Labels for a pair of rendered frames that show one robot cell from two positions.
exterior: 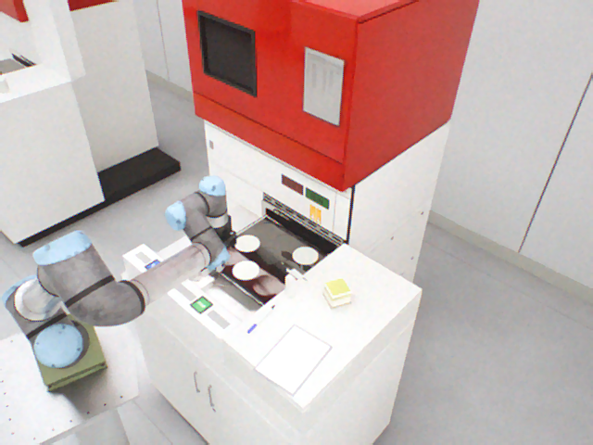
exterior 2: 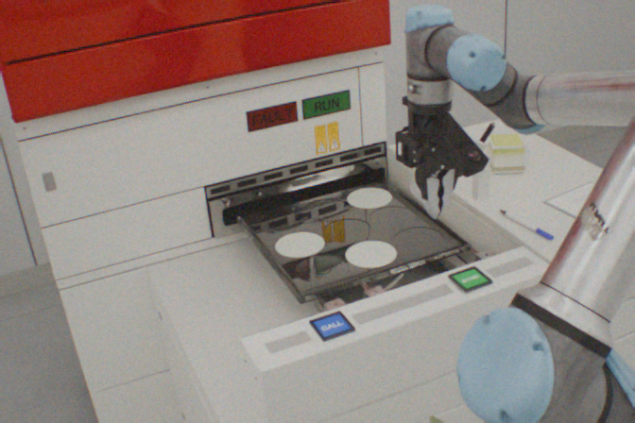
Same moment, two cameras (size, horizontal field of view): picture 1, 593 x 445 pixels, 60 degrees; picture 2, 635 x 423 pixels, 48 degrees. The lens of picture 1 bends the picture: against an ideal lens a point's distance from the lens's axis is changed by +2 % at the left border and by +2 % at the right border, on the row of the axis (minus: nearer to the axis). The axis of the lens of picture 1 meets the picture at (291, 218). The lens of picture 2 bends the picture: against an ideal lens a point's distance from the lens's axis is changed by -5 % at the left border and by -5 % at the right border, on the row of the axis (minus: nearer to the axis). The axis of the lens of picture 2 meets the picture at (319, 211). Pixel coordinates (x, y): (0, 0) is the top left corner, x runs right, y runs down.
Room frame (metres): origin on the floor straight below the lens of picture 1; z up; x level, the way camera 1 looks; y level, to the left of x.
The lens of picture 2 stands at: (0.91, 1.34, 1.67)
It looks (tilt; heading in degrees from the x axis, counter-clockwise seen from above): 28 degrees down; 296
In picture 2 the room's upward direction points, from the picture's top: 5 degrees counter-clockwise
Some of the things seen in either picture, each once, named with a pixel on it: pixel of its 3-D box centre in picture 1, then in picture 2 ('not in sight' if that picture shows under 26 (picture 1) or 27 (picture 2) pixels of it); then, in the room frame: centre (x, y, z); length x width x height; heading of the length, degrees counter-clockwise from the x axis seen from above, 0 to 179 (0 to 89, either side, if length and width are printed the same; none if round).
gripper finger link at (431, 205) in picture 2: not in sight; (422, 194); (1.23, 0.24, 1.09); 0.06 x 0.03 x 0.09; 147
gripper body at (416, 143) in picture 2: (219, 234); (427, 133); (1.23, 0.23, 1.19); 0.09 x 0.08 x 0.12; 147
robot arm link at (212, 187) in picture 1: (212, 196); (430, 42); (1.22, 0.24, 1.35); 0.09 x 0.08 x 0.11; 137
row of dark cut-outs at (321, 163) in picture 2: (300, 217); (299, 169); (1.61, -0.04, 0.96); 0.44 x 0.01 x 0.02; 48
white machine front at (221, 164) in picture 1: (271, 186); (219, 161); (1.74, 0.08, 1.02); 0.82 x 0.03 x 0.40; 48
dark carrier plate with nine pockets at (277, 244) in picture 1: (266, 256); (347, 231); (1.44, 0.09, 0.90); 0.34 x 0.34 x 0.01; 48
